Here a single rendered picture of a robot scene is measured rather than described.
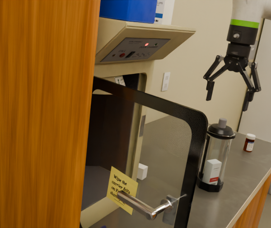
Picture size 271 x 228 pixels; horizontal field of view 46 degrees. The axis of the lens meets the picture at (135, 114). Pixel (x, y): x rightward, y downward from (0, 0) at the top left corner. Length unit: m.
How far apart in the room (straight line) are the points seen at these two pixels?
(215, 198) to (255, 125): 2.65
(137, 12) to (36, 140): 0.34
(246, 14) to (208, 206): 0.64
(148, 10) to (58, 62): 0.22
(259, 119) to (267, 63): 0.61
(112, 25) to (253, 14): 0.58
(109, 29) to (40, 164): 0.32
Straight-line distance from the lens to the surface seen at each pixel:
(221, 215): 1.14
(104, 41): 0.66
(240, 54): 1.12
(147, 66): 0.94
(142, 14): 0.68
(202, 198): 1.20
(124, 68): 0.85
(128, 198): 0.61
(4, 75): 0.78
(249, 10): 1.11
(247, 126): 3.85
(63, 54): 0.63
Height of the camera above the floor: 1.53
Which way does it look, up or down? 17 degrees down
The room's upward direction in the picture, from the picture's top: 8 degrees clockwise
